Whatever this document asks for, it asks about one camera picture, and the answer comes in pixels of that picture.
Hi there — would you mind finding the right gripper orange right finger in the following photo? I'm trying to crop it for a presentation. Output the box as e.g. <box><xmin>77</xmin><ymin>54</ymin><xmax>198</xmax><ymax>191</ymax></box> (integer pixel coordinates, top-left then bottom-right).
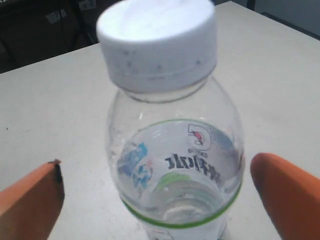
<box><xmin>250</xmin><ymin>153</ymin><xmax>320</xmax><ymax>240</ymax></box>

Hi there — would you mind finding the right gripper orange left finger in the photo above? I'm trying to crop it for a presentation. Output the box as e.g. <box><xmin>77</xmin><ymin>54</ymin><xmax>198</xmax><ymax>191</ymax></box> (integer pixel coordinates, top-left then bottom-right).
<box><xmin>0</xmin><ymin>159</ymin><xmax>65</xmax><ymax>240</ymax></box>

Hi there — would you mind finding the clear lime drink bottle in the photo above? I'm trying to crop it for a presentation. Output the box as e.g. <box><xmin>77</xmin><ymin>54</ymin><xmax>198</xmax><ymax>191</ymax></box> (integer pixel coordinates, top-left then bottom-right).
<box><xmin>96</xmin><ymin>0</ymin><xmax>245</xmax><ymax>240</ymax></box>

